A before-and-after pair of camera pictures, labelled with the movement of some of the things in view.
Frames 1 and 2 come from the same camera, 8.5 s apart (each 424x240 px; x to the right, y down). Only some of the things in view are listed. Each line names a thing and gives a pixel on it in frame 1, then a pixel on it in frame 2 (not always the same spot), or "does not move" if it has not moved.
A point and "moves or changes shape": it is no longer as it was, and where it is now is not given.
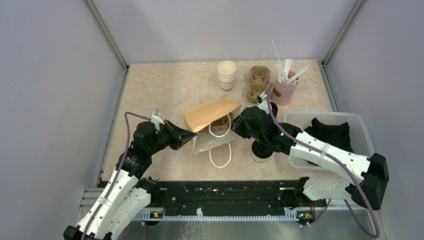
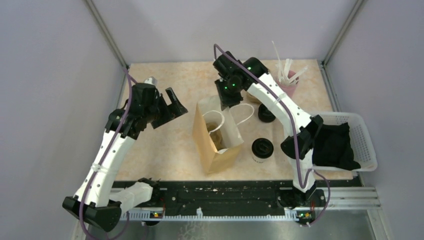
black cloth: x=338 y=136 does not move
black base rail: x=230 y=200 does not move
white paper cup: x=261 y=160 does not move
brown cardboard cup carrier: x=220 y=124 → x=216 y=135
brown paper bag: x=212 y=123 moves or changes shape
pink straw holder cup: x=281 y=94 does not move
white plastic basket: x=360 y=139 does not move
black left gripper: x=179 y=135 → x=179 y=108
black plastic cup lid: x=261 y=150 does not move
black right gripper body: x=241 y=129 → x=229 y=90
